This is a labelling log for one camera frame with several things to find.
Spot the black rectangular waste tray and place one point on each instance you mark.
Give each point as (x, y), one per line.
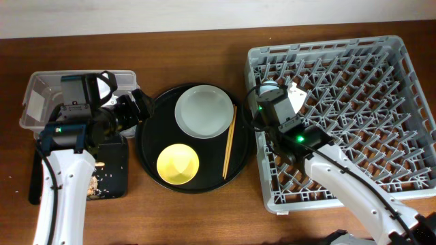
(114, 153)

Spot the food scraps pile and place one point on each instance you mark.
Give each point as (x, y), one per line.
(94, 191)

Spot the pink plastic cup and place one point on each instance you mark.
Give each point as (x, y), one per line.
(296, 96)

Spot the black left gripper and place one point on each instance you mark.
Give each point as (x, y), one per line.
(135, 114)

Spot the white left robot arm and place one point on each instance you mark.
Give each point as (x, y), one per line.
(66, 178)

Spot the wooden chopstick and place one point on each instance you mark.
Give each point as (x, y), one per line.
(228, 144)
(231, 141)

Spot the round black tray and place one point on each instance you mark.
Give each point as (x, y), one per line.
(161, 131)

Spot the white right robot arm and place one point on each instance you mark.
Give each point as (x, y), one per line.
(388, 220)

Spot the clear plastic bin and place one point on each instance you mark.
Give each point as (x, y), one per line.
(44, 92)

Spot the grey plastic dishwasher rack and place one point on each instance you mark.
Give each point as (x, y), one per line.
(364, 93)

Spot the light grey plate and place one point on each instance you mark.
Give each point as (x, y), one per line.
(204, 111)

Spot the blue plastic cup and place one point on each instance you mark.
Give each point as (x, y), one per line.
(266, 86)

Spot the yellow bowl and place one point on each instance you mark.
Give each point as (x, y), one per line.
(177, 164)

